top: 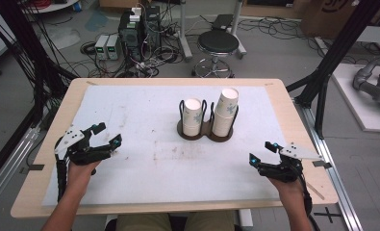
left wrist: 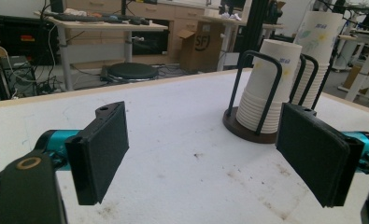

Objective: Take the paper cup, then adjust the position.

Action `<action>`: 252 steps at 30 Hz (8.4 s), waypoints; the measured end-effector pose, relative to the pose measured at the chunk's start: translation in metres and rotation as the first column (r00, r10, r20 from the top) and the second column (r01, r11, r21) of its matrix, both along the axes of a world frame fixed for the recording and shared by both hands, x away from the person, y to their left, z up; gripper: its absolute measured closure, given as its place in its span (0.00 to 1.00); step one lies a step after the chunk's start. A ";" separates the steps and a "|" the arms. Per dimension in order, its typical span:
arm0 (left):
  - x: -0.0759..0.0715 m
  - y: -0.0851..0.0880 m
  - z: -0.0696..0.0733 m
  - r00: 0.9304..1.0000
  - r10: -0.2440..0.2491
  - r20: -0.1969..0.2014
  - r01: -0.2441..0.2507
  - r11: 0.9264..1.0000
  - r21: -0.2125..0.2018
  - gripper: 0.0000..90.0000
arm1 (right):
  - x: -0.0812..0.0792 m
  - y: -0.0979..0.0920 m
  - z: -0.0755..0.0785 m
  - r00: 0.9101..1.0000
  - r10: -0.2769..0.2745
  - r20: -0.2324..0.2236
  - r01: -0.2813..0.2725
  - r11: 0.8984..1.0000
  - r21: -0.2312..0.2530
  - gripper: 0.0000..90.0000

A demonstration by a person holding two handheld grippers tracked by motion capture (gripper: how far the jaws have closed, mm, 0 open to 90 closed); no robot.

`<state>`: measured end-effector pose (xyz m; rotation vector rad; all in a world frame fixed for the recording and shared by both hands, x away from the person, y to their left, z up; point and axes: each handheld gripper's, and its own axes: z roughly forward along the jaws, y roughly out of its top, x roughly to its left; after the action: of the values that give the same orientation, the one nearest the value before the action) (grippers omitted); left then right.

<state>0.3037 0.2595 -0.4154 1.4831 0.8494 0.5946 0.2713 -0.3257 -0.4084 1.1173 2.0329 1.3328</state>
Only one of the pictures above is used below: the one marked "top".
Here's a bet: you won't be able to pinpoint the white round table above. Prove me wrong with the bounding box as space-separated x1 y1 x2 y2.
19 0 80 14

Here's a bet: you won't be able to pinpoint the aluminium floor rail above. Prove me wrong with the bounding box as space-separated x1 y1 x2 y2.
0 125 41 215
293 98 366 231

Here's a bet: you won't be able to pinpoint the grey bench power supply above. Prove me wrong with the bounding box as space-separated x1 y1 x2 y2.
93 34 111 61
106 34 122 61

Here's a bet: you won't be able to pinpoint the short stack of paper cups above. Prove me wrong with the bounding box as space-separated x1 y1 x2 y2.
182 97 204 138

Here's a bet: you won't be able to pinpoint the black computer tower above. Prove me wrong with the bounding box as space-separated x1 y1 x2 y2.
117 5 163 63

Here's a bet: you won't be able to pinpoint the right hand-held gripper black cable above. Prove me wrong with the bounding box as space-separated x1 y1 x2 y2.
296 171 321 231

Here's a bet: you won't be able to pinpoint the person's right hand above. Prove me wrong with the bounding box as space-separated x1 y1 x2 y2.
266 176 306 207

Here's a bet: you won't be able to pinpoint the white metal table leg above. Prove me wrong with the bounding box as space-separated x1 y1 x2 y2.
177 0 194 63
229 0 248 61

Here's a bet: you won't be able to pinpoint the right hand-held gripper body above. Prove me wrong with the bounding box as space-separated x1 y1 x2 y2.
258 141 325 184

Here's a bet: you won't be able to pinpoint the person's left hand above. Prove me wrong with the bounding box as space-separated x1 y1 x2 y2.
66 159 102 194

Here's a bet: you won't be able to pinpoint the left hand-held gripper black cable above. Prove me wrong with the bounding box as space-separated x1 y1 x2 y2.
55 153 69 204

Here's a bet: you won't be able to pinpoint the white table mat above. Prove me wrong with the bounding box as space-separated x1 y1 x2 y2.
41 84 288 207

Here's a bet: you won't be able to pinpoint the white floor board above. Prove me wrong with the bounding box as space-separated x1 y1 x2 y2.
331 63 380 134

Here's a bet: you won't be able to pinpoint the black tape cross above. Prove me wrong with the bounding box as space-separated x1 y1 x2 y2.
313 206 343 224

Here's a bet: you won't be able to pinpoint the black round stool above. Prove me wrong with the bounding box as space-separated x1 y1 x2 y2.
191 30 241 79

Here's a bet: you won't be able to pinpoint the brown cardboard box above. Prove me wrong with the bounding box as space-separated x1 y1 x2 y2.
300 0 380 40

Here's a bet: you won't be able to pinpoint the black wire double cup holder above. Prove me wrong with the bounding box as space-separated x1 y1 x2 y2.
176 98 241 143

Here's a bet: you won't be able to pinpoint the person's khaki trouser legs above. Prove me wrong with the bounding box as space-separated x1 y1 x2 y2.
114 210 238 231

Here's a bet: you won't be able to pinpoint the tangle of floor cables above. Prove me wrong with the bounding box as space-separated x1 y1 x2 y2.
79 3 198 79

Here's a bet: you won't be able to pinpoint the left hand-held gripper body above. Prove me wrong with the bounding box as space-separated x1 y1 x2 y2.
53 125 113 167

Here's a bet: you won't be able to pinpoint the tall stack of paper cups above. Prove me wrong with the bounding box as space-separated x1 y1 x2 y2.
211 87 241 139

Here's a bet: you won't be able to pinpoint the hand-held gripper black cable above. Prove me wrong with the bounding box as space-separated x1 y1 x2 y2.
296 171 321 231
55 153 69 204

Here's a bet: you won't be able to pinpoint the black metal frame post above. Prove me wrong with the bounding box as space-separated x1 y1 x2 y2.
0 0 80 129
286 0 378 140

